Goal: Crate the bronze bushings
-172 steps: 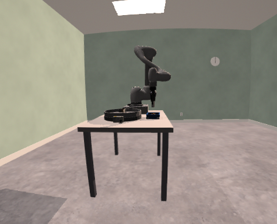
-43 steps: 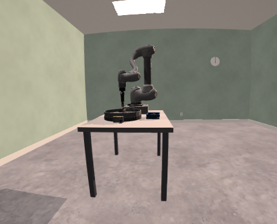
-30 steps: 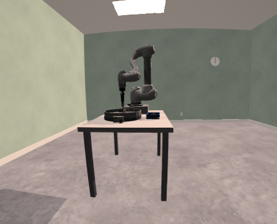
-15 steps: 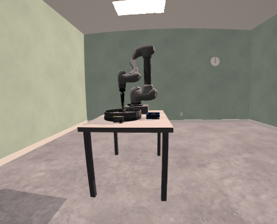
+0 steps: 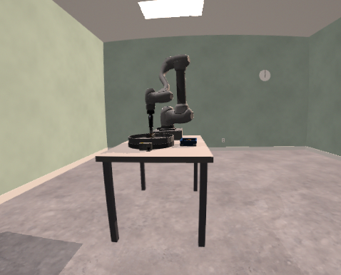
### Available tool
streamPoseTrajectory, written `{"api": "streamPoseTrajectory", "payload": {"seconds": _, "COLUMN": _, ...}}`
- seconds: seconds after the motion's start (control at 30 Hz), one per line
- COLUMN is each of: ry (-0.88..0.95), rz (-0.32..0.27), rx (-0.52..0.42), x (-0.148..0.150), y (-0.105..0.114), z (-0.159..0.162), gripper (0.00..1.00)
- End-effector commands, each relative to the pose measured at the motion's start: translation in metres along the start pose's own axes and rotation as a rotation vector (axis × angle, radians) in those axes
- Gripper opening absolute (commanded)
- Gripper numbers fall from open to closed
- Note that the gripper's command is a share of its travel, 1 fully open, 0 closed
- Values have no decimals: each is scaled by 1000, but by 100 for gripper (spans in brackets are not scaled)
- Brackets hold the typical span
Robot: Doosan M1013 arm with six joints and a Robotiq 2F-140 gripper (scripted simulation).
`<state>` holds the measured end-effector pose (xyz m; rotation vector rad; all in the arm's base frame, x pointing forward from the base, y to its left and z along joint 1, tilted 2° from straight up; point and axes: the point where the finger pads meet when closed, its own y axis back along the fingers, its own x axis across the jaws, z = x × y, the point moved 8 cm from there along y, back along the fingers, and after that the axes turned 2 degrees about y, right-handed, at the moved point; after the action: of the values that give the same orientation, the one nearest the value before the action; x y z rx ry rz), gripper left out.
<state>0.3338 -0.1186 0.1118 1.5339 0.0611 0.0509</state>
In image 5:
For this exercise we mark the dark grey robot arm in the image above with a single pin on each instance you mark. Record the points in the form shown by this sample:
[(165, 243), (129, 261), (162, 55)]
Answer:
[(182, 112)]

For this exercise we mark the blue shallow tray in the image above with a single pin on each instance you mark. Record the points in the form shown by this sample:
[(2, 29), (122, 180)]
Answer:
[(185, 142)]

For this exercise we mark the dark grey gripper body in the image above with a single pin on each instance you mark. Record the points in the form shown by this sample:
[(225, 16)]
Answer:
[(150, 112)]

